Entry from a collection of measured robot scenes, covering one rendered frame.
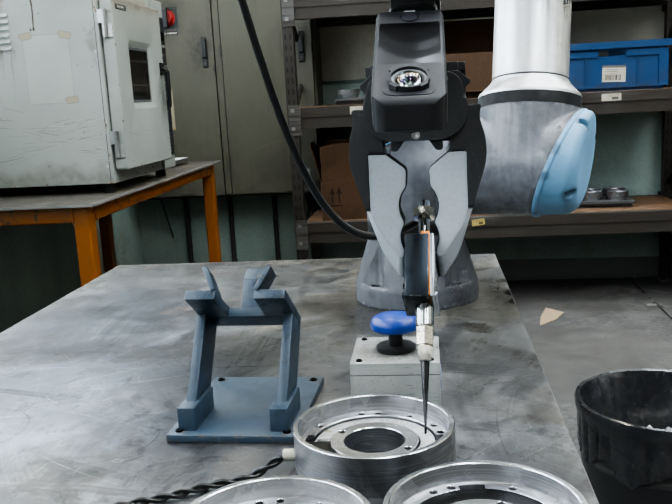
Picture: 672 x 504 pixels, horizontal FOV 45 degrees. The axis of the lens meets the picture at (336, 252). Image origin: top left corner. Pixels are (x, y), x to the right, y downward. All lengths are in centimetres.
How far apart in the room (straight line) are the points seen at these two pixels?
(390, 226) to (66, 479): 29
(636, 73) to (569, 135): 316
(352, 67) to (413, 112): 397
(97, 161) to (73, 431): 205
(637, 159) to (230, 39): 221
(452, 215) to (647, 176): 404
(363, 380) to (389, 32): 26
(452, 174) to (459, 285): 40
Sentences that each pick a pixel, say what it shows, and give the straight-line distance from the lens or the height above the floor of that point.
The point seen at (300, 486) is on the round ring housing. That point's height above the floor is 84.
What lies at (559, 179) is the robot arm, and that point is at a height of 95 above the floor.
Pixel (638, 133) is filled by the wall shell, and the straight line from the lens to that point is 457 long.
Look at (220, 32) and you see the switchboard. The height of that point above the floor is 139.
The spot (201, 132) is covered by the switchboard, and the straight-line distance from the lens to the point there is 436.
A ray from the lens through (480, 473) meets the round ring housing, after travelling 49.
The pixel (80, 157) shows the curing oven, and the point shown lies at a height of 90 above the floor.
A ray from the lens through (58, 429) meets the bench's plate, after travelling 70.
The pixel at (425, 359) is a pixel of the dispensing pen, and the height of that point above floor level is 87.
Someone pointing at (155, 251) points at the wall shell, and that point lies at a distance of 477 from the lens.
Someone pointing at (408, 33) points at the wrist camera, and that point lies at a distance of 55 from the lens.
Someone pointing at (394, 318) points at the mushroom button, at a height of 87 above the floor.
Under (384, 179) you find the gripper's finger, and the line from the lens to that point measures 58.
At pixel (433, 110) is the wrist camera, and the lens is 49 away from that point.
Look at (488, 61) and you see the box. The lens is 392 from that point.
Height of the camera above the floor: 105
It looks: 11 degrees down
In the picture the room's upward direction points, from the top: 3 degrees counter-clockwise
